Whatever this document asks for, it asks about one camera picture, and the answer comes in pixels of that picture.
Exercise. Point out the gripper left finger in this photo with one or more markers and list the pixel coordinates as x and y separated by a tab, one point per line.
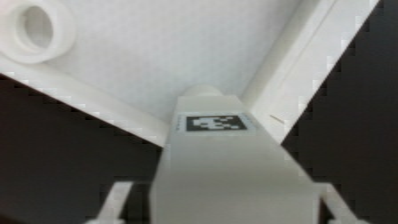
108	214

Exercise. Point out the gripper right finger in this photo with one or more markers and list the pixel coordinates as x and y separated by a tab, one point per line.
339	210

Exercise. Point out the white desk tabletop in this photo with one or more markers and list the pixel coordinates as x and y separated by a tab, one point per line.
112	54

